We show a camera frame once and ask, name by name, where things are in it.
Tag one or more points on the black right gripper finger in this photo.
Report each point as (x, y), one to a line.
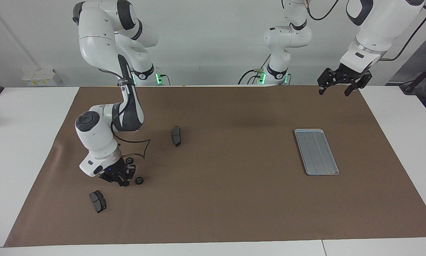
(120, 182)
(127, 179)

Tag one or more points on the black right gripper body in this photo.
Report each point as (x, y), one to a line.
(118, 170)

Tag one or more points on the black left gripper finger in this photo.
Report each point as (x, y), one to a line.
(350, 90)
(321, 90)

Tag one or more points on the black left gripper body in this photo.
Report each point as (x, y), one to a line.
(344, 75)

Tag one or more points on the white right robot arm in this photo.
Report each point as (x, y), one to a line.
(95, 138)

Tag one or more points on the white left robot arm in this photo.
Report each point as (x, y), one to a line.
(380, 32)

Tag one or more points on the silver metal tray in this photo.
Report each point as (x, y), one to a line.
(316, 153)

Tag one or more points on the short grooved grey brake pad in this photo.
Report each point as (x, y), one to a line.
(98, 202)

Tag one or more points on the long grey brake pad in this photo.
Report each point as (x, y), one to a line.
(176, 137)

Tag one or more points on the brown table mat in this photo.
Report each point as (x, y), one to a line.
(216, 195)

